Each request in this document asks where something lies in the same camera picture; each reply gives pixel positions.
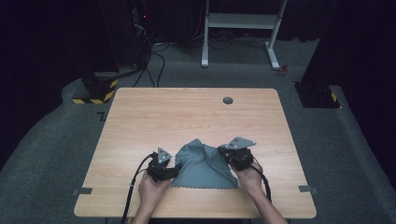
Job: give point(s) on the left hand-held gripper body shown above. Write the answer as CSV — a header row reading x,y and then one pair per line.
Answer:
x,y
158,169

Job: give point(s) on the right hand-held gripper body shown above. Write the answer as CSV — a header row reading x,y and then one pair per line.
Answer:
x,y
239,157

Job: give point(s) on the grey cloth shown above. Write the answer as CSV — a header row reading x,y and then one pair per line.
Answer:
x,y
202,169

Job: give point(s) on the person's right hand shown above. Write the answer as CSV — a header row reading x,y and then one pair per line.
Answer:
x,y
249,180

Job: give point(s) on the person's left hand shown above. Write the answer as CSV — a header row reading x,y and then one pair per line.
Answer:
x,y
152,194

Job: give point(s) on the grey table grommet cap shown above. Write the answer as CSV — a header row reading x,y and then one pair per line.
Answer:
x,y
228,100

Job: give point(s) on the grey tape strip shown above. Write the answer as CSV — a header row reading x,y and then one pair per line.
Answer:
x,y
82,191
308,189

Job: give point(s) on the black stand base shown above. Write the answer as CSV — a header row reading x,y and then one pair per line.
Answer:
x,y
317,95

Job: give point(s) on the black yellow striped base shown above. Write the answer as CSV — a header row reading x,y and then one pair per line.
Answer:
x,y
99,88

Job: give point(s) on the dark equipment rack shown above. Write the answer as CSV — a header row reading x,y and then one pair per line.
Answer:
x,y
141,31

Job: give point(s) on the white metal stand frame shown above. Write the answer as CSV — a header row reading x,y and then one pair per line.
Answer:
x,y
241,21

